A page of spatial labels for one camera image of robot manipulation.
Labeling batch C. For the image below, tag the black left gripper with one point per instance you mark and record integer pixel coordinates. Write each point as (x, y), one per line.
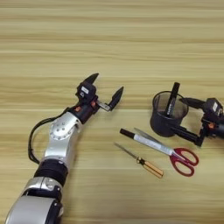
(85, 112)

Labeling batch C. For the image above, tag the black mesh pen cup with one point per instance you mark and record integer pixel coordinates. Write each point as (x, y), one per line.
(160, 124)

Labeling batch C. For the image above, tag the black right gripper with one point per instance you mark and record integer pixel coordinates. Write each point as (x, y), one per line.
(214, 127)

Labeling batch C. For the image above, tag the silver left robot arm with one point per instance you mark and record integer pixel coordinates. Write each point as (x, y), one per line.
(59, 140)

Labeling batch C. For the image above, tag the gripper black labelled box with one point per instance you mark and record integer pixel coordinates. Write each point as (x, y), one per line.
(213, 106)
(86, 92)

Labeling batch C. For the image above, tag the black marker pen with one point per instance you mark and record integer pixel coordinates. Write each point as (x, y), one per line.
(172, 99)

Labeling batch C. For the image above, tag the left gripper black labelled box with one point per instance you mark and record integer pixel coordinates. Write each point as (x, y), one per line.
(86, 92)

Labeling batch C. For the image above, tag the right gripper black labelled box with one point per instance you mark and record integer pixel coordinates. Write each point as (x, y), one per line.
(213, 106)

